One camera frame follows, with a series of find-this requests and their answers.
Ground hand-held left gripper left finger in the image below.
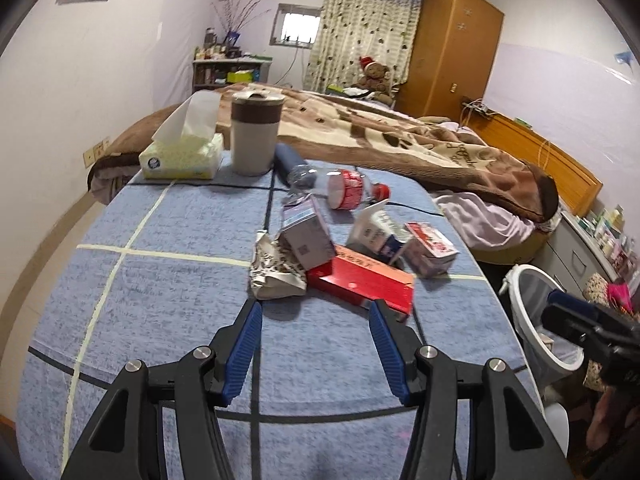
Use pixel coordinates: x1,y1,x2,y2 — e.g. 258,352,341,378
60,300,264,480

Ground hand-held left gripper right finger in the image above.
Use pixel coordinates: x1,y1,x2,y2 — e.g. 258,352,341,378
367,299,573,480

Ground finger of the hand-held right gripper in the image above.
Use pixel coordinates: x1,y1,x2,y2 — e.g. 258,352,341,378
540,304,603,348
546,289,601,321

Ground white mesh trash basket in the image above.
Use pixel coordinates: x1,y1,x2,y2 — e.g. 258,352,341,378
500,264,586,391

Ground red box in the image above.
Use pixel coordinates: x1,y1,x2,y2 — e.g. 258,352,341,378
306,245,416,323

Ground printed paper bag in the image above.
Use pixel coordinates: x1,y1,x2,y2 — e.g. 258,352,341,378
249,230,307,301

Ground person's right forearm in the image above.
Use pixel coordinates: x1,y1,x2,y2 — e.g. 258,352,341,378
585,385,640,461

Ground floral cloth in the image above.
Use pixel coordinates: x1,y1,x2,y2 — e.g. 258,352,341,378
582,272,640,311

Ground grey nightstand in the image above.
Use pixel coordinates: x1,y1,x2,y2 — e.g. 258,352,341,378
542,210,636,286

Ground group of small boxes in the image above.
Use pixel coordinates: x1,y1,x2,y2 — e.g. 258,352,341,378
575,205,636,271

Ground blue checked tablecloth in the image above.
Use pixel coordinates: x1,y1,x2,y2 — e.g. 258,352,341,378
15,160,546,480

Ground small red and white carton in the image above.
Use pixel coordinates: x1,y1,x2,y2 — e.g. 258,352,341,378
402,221,460,278

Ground pink bed sheet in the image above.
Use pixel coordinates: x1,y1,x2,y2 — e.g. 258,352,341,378
432,192,536,251

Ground white milk carton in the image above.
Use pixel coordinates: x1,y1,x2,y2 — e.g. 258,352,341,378
346,199,411,263

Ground purple and white carton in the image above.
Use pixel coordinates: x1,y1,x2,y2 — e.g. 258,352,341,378
277,195,337,271

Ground wooden bed headboard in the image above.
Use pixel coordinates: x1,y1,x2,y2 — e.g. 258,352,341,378
470,110,603,218

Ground plastic bottle with red label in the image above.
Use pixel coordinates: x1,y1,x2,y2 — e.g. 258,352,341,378
325,169,391,211

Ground dark blue small bottle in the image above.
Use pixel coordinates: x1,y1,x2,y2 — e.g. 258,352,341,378
274,142,321,196

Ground yellow tissue box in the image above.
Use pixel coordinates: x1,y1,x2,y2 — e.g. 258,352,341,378
138,91,224,181

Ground beige cup with brown band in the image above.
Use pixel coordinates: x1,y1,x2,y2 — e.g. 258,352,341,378
230,91,286,177

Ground brown printed blanket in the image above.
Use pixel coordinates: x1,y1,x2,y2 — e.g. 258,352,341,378
87,85,558,223

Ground brown teddy bear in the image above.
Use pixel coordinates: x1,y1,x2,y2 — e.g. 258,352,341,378
350,55,393,96

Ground white shelf desk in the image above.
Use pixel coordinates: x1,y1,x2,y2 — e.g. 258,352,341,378
192,55,275,95

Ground wooden wardrobe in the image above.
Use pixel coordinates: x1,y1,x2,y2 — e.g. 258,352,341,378
395,0,505,120

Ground group of small bottles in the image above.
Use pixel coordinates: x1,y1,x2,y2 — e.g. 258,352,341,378
195,27,246,61

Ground patterned curtain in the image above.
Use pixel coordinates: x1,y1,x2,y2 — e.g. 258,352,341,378
304,0,426,95

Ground barred window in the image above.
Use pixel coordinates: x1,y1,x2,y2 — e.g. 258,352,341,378
271,4,322,47

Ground dried branches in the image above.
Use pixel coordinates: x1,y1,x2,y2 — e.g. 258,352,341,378
210,0,261,48

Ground power strip with cables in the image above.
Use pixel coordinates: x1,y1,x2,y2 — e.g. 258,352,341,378
462,97,493,118

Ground wall outlet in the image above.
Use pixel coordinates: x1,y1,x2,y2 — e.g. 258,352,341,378
82,137,111,168

